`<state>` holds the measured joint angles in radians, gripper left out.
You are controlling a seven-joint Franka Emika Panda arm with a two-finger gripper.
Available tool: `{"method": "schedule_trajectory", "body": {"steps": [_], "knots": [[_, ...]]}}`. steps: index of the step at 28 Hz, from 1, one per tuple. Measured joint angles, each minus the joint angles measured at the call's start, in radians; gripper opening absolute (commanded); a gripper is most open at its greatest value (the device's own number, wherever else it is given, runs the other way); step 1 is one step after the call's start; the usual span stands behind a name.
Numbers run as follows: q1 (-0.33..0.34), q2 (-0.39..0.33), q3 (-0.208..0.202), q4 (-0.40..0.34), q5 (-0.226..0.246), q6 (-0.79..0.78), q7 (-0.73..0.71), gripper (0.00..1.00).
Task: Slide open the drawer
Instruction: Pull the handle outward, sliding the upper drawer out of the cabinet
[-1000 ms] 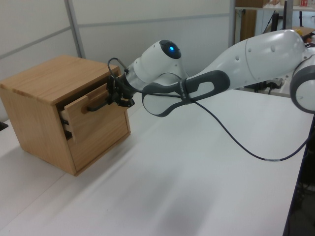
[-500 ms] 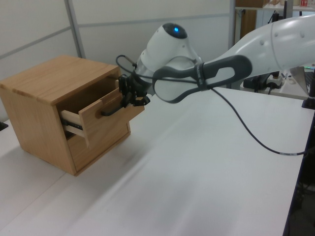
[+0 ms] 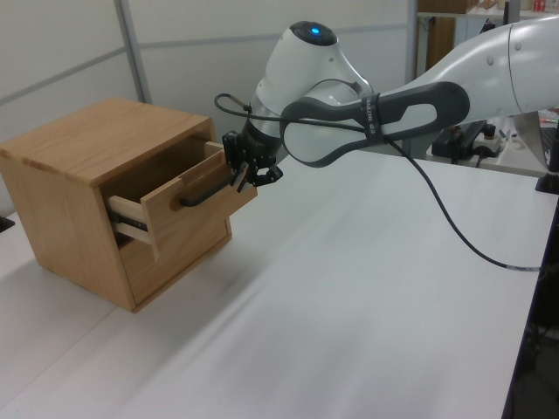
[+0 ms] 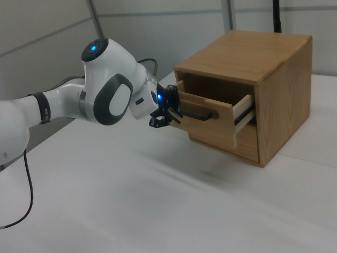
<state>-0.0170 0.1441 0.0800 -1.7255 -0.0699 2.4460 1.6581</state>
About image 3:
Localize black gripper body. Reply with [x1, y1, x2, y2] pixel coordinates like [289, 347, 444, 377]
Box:
[239, 124, 281, 169]

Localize black drawer handle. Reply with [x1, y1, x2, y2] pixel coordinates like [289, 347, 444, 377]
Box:
[179, 175, 239, 209]

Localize wooden drawer with black handle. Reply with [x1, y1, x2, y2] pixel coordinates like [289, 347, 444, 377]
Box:
[107, 139, 259, 267]

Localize wooden two-drawer cabinet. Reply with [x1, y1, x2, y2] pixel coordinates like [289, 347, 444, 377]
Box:
[0, 96, 232, 313]

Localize black power box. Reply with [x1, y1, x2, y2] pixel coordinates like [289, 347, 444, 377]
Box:
[431, 120, 487, 161]

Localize wooden background cabinet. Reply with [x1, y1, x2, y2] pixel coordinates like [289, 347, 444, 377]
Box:
[426, 16, 458, 73]

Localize white emergency stop box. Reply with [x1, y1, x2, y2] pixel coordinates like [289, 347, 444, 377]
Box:
[473, 123, 508, 159]

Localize white background desk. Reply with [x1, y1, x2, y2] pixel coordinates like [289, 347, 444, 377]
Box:
[425, 117, 547, 179]

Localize silver laptop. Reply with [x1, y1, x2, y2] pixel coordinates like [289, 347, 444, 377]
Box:
[514, 111, 559, 172]

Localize black velcro cable strap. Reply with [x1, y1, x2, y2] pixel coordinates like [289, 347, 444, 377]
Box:
[359, 92, 393, 146]

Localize grey partition post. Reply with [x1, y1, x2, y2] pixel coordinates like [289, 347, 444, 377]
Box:
[115, 0, 152, 105]

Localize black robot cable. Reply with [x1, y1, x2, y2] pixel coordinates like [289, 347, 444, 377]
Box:
[213, 92, 547, 274]

